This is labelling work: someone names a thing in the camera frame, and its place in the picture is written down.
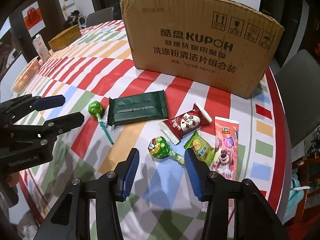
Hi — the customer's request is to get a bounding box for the colourful checkered tablecloth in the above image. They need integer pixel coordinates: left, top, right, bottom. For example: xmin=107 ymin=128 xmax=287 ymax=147
xmin=19 ymin=21 xmax=290 ymax=239

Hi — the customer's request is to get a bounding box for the red white candy packet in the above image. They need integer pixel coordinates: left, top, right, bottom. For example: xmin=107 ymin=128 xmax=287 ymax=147
xmin=159 ymin=103 xmax=212 ymax=145

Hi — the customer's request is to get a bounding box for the pink bear lollipop packet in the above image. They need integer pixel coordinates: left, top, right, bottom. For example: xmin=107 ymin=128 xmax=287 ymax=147
xmin=212 ymin=116 xmax=239 ymax=180

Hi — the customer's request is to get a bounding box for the green wrapped cartoon lollipop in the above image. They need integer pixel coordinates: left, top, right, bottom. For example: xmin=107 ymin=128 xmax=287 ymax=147
xmin=148 ymin=136 xmax=185 ymax=165

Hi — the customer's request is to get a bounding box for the orange fruit basket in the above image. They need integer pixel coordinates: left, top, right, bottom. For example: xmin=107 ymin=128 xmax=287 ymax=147
xmin=11 ymin=57 xmax=40 ymax=94

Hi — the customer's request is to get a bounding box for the brown cardboard box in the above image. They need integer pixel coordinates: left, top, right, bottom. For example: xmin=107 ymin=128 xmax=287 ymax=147
xmin=120 ymin=0 xmax=284 ymax=99

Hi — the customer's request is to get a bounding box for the green yellow candy packet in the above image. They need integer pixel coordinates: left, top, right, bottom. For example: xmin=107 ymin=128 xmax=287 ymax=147
xmin=183 ymin=131 xmax=215 ymax=166

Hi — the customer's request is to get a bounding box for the dark green snack packet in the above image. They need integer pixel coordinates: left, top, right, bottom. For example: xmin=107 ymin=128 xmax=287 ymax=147
xmin=107 ymin=90 xmax=169 ymax=126

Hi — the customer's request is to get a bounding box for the white orange carton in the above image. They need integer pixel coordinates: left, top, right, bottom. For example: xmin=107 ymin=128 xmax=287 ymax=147
xmin=33 ymin=34 xmax=51 ymax=62

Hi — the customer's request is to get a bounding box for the grey chair right side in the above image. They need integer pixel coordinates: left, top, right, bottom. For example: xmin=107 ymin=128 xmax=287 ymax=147
xmin=275 ymin=49 xmax=319 ymax=147

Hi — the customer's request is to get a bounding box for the woven yellow box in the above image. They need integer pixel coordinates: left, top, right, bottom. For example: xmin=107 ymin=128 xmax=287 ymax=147
xmin=48 ymin=25 xmax=81 ymax=51

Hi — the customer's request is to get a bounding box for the red fu door poster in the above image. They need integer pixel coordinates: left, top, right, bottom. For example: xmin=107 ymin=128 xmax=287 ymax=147
xmin=22 ymin=1 xmax=46 ymax=37

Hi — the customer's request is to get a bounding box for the grey chair behind table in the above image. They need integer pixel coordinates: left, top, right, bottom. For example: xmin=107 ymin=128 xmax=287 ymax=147
xmin=86 ymin=7 xmax=114 ymax=28

